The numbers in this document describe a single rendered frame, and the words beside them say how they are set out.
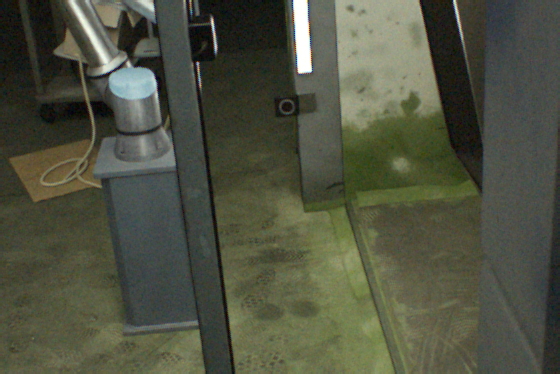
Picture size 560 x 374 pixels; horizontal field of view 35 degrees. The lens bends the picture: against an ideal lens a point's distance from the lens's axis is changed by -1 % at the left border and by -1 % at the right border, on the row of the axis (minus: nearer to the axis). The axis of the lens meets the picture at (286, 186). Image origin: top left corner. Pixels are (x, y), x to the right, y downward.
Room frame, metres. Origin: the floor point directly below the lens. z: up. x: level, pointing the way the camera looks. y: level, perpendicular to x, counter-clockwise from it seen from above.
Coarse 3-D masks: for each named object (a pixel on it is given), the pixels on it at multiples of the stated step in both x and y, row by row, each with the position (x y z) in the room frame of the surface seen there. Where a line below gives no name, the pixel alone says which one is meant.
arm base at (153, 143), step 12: (120, 132) 2.70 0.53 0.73; (132, 132) 2.68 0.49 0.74; (144, 132) 2.68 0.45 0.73; (156, 132) 2.71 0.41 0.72; (120, 144) 2.69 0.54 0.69; (132, 144) 2.67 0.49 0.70; (144, 144) 2.67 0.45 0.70; (156, 144) 2.70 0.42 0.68; (168, 144) 2.73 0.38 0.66; (120, 156) 2.68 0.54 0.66; (132, 156) 2.66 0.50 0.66; (144, 156) 2.66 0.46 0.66; (156, 156) 2.67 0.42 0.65
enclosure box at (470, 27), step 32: (448, 0) 2.94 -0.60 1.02; (480, 0) 2.34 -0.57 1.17; (448, 32) 2.94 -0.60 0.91; (480, 32) 2.34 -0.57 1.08; (448, 64) 2.94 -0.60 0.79; (480, 64) 2.34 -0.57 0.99; (448, 96) 2.94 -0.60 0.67; (480, 96) 2.34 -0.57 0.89; (448, 128) 2.94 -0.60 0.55; (480, 128) 2.35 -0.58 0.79; (480, 160) 2.80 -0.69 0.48; (480, 192) 2.55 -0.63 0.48
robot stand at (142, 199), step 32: (160, 160) 2.65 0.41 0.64; (128, 192) 2.61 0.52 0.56; (160, 192) 2.61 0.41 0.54; (128, 224) 2.61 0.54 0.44; (160, 224) 2.61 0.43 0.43; (128, 256) 2.61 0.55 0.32; (160, 256) 2.61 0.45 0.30; (128, 288) 2.61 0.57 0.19; (160, 288) 2.61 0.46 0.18; (192, 288) 2.62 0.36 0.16; (128, 320) 2.63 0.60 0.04; (160, 320) 2.61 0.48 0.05; (192, 320) 2.61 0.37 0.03
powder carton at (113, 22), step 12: (96, 0) 4.75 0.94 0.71; (108, 0) 4.76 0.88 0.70; (108, 12) 4.72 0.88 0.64; (120, 12) 4.73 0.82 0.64; (132, 12) 4.79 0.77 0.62; (108, 24) 4.69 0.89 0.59; (120, 24) 4.75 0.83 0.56; (132, 24) 4.75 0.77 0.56; (72, 36) 4.79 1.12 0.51; (120, 36) 4.79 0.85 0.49; (132, 36) 5.10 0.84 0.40; (72, 48) 4.79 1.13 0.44; (120, 48) 4.84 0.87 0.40
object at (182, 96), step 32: (160, 0) 1.48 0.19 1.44; (160, 32) 1.48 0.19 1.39; (192, 64) 1.49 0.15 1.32; (192, 96) 1.48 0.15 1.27; (192, 128) 1.48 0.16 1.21; (192, 160) 1.48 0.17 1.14; (192, 192) 1.48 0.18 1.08; (192, 224) 1.48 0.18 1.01; (192, 256) 1.48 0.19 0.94; (224, 320) 1.50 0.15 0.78; (224, 352) 1.48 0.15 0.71
